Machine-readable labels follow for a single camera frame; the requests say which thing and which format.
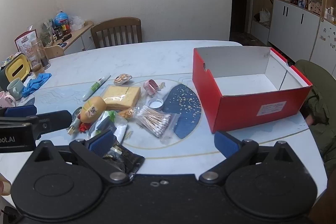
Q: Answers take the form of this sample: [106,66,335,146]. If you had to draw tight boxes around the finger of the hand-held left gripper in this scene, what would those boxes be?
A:
[0,105,37,118]
[31,110,73,140]

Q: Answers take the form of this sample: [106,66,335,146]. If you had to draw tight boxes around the white green plastic packet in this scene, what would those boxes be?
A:
[88,111,128,146]

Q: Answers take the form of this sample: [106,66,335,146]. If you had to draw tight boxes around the black snack packet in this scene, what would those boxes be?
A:
[101,142,145,175]

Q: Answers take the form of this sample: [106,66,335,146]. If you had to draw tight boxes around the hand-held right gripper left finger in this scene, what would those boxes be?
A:
[34,130,130,186]

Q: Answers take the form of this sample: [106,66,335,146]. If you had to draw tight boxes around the white metal jar lid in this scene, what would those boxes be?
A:
[148,98,165,109]

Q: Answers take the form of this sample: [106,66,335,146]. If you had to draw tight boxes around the green white marker pen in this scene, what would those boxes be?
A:
[82,73,111,101]

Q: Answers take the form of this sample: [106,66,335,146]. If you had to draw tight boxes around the tiger striped snack packet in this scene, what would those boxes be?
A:
[113,73,133,85]

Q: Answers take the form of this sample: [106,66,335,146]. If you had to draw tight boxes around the pink mug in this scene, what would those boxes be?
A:
[0,91,16,108]

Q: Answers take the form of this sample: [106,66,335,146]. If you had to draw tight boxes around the brown wooden chair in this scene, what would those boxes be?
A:
[90,17,142,49]

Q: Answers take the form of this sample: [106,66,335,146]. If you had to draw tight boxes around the white tote bag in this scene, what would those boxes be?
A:
[253,7,271,24]

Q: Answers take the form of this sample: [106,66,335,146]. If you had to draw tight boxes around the white side cabinet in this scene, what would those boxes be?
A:
[44,20,95,57]

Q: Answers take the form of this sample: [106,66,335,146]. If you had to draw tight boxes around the yellow tissue box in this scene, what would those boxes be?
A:
[0,53,32,88]

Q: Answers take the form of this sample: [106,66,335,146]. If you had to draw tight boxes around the red cardboard shoe box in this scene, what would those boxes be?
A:
[192,47,313,134]

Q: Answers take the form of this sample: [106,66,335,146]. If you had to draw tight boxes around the orange snack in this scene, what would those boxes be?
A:
[118,107,137,120]

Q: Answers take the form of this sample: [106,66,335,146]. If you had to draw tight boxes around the bag of cotton swabs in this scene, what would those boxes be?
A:
[135,106,179,139]

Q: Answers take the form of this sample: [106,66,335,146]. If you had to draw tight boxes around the white wall cabinet unit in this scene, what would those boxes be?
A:
[268,0,326,57]

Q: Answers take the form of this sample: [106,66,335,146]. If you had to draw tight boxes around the tall glass cup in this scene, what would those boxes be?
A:
[30,39,51,70]

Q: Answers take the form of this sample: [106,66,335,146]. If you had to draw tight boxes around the pink white tube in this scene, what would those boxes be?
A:
[144,79,159,96]

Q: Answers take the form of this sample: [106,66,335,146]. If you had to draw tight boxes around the red white snack bag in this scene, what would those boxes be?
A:
[14,29,39,54]

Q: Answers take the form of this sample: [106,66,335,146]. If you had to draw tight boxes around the green mug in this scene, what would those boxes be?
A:
[6,78,25,100]

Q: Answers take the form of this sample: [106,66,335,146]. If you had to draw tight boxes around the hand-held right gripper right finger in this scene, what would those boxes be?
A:
[199,131,298,186]

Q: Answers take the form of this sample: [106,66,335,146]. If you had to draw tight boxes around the red sauce bottle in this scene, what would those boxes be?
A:
[61,18,71,34]

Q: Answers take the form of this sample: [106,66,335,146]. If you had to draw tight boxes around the person's left hand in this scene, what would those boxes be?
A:
[0,173,12,196]

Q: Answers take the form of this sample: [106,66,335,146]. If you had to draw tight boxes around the clear plastic bag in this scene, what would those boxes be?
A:
[69,16,86,30]

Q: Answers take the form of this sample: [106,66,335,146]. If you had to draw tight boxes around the olive green jacket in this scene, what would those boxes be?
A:
[295,59,336,178]

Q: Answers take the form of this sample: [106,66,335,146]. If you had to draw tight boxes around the yellow sponge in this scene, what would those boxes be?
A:
[101,85,142,110]

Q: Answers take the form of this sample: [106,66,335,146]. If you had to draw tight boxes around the white fridge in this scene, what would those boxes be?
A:
[309,18,336,73]

